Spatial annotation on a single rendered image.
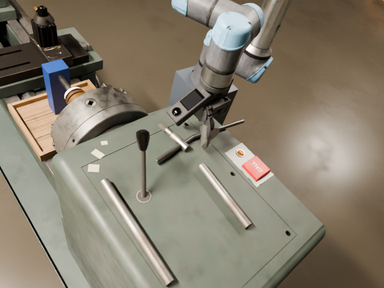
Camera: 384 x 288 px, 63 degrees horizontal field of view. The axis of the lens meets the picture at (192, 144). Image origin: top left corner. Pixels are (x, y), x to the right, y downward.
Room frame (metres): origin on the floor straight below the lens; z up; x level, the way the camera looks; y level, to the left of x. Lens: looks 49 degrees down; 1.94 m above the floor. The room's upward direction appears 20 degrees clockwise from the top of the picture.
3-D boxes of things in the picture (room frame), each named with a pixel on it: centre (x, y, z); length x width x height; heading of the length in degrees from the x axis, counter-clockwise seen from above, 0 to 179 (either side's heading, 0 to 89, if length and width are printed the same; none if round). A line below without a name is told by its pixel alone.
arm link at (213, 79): (0.61, 0.00, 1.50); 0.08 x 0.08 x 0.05
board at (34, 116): (0.81, 0.54, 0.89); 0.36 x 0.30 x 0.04; 145
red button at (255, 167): (0.57, -0.19, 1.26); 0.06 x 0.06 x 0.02; 55
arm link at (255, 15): (0.71, 0.00, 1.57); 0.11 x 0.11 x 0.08; 77
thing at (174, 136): (0.58, 0.06, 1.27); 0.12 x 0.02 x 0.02; 62
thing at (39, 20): (1.06, 0.76, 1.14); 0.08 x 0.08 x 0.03
